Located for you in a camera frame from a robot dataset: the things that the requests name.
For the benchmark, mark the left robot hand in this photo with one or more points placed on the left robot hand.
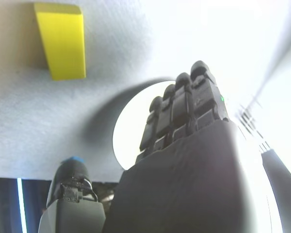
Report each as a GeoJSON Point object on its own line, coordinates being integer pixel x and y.
{"type": "Point", "coordinates": [196, 184]}

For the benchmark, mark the white plate with dark rim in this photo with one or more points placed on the white plate with dark rim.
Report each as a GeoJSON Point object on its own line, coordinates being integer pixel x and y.
{"type": "Point", "coordinates": [131, 126]}

